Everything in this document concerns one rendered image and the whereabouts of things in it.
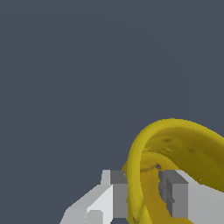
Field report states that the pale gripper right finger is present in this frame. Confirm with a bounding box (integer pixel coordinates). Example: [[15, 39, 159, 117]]
[[157, 169, 224, 224]]

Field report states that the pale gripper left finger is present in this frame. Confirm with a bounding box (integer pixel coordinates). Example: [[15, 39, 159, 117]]
[[59, 169, 130, 224]]

